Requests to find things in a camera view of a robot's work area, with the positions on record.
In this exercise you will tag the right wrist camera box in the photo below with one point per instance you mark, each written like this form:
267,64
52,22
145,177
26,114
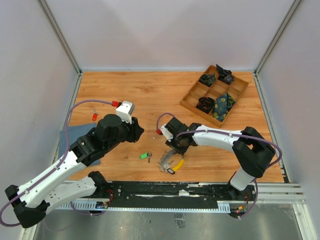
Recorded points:
167,132

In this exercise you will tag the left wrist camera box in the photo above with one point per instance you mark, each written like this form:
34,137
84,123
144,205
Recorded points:
125,110

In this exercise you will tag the dark rolled tie top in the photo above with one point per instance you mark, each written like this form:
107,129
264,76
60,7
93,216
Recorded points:
224,75

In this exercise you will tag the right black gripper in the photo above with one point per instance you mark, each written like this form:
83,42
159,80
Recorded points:
180,150

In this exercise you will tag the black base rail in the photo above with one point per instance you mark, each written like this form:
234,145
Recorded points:
174,195

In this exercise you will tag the large keyring with yellow handle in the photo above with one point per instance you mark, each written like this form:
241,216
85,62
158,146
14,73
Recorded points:
170,159

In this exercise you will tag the black orange rolled tie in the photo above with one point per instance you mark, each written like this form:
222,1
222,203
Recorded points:
205,104

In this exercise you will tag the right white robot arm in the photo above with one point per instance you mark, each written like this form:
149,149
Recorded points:
253,152

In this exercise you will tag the blue yellow leaf tie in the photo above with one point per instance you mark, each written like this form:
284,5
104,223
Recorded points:
223,104

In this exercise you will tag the green patterned rolled tie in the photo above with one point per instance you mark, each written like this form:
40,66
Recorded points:
207,79

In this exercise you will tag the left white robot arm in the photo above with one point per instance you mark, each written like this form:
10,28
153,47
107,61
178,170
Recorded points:
38,197

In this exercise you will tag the key with green tag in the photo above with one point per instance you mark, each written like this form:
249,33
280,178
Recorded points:
146,155

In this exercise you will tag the key with black tag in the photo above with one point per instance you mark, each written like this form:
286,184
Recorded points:
169,170

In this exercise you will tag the wooden compartment tray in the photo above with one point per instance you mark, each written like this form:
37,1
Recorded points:
217,89

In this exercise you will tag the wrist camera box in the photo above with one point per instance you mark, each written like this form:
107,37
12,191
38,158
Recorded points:
125,110
167,132

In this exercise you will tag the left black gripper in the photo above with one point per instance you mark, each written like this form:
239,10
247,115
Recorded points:
135,130

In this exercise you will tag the key with red tag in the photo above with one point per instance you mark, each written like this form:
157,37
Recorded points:
95,115

